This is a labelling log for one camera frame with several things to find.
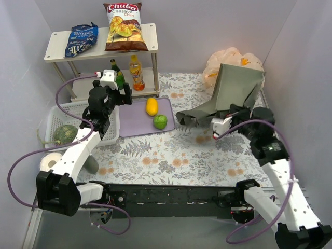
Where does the green glass bottle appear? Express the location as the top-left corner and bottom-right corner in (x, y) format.
(110, 59), (126, 90)

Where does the green canvas tote bag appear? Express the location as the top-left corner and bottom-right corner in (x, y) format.
(176, 64), (265, 126)

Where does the orange juice bottle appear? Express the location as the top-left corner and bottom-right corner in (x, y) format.
(129, 55), (145, 91)

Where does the yellow mango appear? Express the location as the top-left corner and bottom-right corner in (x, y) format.
(146, 98), (158, 116)

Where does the green melon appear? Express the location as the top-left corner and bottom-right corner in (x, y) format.
(53, 124), (78, 145)

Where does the orange plastic grocery bag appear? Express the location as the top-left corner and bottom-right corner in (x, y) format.
(202, 47), (264, 88)

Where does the blue snack packet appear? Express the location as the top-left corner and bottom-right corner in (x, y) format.
(64, 22), (99, 58)

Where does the cassava chips bag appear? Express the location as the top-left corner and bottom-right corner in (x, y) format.
(103, 3), (148, 52)

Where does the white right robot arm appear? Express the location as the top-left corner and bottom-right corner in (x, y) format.
(211, 105), (331, 248)

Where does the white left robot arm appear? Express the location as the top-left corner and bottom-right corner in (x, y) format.
(36, 80), (132, 216)

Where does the purple plastic tray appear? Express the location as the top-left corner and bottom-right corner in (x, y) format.
(119, 98), (175, 137)

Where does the white perforated plastic basket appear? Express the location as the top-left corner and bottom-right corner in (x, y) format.
(45, 100), (120, 147)

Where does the floral patterned table mat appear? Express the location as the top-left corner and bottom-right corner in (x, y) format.
(67, 72), (283, 187)

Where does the white two-tier shelf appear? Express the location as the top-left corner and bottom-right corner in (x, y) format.
(44, 23), (160, 98)

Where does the beige capped bottle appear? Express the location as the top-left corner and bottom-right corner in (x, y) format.
(83, 155), (99, 174)

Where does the white paper towel roll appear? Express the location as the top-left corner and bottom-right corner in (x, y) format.
(39, 152), (62, 172)

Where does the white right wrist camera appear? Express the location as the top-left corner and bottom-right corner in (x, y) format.
(211, 117), (232, 140)

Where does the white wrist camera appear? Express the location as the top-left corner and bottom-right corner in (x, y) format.
(95, 70), (118, 90)
(211, 117), (232, 140)

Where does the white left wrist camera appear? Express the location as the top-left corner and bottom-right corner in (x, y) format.
(95, 70), (118, 90)

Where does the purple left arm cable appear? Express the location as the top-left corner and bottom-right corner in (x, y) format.
(7, 74), (132, 236)

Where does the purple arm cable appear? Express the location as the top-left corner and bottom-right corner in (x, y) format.
(7, 74), (132, 236)
(214, 119), (296, 244)

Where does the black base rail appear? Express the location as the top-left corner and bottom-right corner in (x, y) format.
(87, 184), (255, 224)

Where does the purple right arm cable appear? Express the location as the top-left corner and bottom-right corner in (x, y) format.
(214, 119), (296, 244)

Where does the aluminium frame rail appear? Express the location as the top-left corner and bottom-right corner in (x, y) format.
(22, 204), (91, 249)

